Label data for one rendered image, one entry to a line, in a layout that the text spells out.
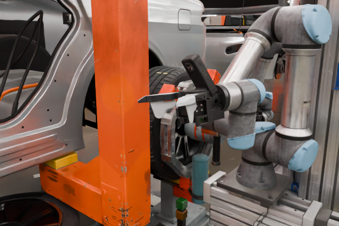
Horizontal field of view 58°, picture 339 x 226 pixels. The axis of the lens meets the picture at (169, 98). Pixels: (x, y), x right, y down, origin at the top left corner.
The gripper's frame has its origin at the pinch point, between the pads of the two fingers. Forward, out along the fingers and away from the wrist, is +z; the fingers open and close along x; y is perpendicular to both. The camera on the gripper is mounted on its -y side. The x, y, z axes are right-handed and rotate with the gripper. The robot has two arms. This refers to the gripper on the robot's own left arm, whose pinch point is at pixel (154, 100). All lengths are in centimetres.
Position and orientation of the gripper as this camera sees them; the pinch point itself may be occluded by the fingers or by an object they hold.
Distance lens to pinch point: 66.6
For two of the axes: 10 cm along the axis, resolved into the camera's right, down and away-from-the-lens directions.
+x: -6.0, -0.4, 8.0
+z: -8.0, 1.3, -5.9
